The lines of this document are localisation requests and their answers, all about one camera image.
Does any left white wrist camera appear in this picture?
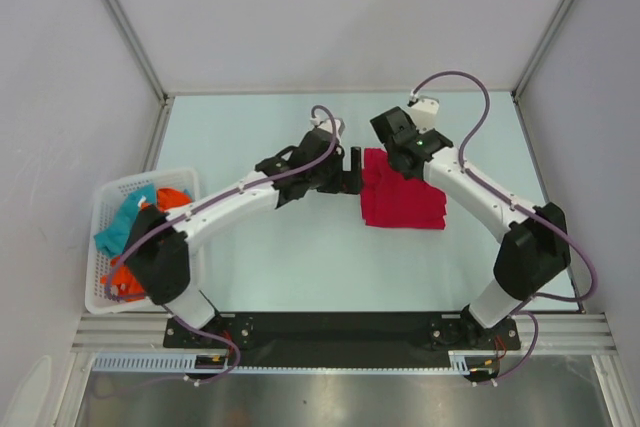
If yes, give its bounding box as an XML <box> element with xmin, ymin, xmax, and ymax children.
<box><xmin>310</xmin><ymin>117</ymin><xmax>346</xmax><ymax>143</ymax></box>

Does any teal t shirt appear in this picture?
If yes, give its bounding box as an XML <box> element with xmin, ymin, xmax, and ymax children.
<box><xmin>94</xmin><ymin>184</ymin><xmax>193</xmax><ymax>259</ymax></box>

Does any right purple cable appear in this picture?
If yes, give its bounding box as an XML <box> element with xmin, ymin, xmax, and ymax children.
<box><xmin>409</xmin><ymin>69</ymin><xmax>600</xmax><ymax>386</ymax></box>

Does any grey slotted cable duct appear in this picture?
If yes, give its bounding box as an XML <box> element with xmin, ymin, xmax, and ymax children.
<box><xmin>93</xmin><ymin>351</ymin><xmax>498</xmax><ymax>375</ymax></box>

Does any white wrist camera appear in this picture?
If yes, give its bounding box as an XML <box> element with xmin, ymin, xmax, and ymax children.
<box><xmin>407</xmin><ymin>94</ymin><xmax>440</xmax><ymax>133</ymax></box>
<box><xmin>310</xmin><ymin>117</ymin><xmax>346</xmax><ymax>143</ymax></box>

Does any white plastic laundry basket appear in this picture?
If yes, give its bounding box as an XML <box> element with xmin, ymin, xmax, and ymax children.
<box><xmin>85</xmin><ymin>167</ymin><xmax>201</xmax><ymax>314</ymax></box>

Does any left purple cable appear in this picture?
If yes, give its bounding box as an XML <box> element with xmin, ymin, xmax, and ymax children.
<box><xmin>104</xmin><ymin>105</ymin><xmax>346</xmax><ymax>388</ymax></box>

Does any orange t shirt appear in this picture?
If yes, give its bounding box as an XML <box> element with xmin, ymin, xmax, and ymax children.
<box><xmin>99</xmin><ymin>186</ymin><xmax>194</xmax><ymax>304</ymax></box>

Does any purple cable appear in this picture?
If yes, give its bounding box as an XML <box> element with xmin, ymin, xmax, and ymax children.
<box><xmin>409</xmin><ymin>69</ymin><xmax>600</xmax><ymax>386</ymax></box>
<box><xmin>104</xmin><ymin>105</ymin><xmax>346</xmax><ymax>388</ymax></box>

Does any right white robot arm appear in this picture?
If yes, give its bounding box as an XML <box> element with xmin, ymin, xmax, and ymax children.
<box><xmin>371</xmin><ymin>107</ymin><xmax>571</xmax><ymax>348</ymax></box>

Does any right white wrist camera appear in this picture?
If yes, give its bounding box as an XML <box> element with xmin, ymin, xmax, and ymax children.
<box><xmin>407</xmin><ymin>94</ymin><xmax>440</xmax><ymax>133</ymax></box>

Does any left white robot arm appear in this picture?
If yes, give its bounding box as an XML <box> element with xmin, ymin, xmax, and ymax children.
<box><xmin>121</xmin><ymin>127</ymin><xmax>363</xmax><ymax>347</ymax></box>

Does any magenta t shirt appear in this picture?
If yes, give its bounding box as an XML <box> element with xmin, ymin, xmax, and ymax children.
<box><xmin>360</xmin><ymin>148</ymin><xmax>447</xmax><ymax>216</ymax></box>
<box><xmin>362</xmin><ymin>209</ymin><xmax>446</xmax><ymax>230</ymax></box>

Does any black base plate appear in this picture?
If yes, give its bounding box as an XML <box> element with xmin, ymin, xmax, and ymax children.
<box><xmin>163</xmin><ymin>312</ymin><xmax>521</xmax><ymax>362</ymax></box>

